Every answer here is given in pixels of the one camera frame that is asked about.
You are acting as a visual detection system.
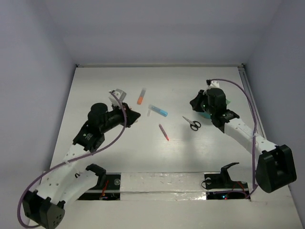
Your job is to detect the teal round organizer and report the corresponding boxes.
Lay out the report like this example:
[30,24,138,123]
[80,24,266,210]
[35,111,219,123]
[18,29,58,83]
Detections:
[199,112,211,119]

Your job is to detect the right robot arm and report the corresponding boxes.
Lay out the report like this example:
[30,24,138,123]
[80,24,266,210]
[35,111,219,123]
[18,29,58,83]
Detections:
[190,88,297,193]

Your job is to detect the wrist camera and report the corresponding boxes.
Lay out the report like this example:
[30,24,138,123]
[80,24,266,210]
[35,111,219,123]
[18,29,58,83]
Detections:
[109,89,127,106]
[206,80,220,90]

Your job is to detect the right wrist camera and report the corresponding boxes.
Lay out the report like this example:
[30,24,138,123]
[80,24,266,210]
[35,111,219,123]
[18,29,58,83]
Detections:
[206,80,220,90]

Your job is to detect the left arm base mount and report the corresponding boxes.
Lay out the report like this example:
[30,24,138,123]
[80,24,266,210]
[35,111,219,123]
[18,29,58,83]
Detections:
[78,173,121,201]

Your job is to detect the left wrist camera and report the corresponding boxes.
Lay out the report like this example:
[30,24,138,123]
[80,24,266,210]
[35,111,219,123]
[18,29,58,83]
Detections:
[109,89,127,106]

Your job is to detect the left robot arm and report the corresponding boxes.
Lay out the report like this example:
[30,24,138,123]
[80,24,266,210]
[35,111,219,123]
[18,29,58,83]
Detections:
[18,102,141,229]

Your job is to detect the purple pen red tip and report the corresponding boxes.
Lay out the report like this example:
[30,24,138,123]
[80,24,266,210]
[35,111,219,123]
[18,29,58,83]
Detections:
[159,124,169,141]

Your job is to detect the blue highlighter marker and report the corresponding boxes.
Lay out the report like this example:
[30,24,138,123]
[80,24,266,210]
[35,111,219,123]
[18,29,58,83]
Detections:
[148,104,168,117]

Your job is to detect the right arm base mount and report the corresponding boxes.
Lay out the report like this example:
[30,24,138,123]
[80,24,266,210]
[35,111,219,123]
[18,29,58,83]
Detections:
[201,162,250,200]

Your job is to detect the orange highlighter marker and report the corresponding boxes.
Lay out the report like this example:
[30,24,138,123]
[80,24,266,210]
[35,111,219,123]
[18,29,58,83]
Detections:
[137,88,146,105]

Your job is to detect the black handled scissors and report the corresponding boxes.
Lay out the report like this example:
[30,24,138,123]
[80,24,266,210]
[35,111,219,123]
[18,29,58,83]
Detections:
[183,116,202,131]

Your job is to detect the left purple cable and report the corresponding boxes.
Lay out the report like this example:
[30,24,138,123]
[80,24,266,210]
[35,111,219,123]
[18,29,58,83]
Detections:
[18,92,128,227]

